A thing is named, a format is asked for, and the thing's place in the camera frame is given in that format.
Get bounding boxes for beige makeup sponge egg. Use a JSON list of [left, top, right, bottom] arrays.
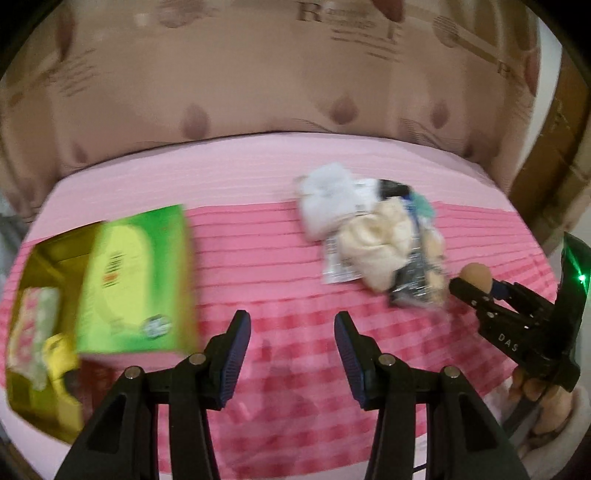
[[460, 262, 493, 294]]

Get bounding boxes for cotton swabs packet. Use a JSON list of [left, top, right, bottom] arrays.
[[388, 221, 448, 309]]

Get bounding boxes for yellow black plush toy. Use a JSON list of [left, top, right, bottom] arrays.
[[42, 333, 81, 417]]

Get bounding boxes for cream fabric scrunchie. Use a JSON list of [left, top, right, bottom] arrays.
[[337, 198, 415, 293]]

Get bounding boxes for colourful dotted towel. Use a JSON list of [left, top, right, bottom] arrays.
[[7, 287, 60, 391]]

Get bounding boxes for white sachet packet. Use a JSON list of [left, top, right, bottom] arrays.
[[322, 234, 362, 284]]

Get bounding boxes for white socks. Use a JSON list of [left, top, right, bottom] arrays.
[[295, 163, 363, 241]]

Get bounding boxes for teal fluffy scrunchie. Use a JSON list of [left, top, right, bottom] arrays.
[[409, 191, 436, 225]]

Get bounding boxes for blue black protein sachet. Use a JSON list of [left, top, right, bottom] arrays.
[[377, 179, 412, 201]]

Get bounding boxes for person right hand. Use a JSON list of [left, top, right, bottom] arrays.
[[503, 366, 573, 436]]

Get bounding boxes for green tin lid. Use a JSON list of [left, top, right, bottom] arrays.
[[75, 205, 198, 358]]

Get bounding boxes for pink checkered tablecloth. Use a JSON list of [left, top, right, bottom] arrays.
[[1, 134, 557, 479]]

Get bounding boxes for gold metal tin box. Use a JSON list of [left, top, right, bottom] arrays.
[[5, 222, 101, 443]]

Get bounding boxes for beige leaf-print curtain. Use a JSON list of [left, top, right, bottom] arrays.
[[1, 1, 540, 219]]

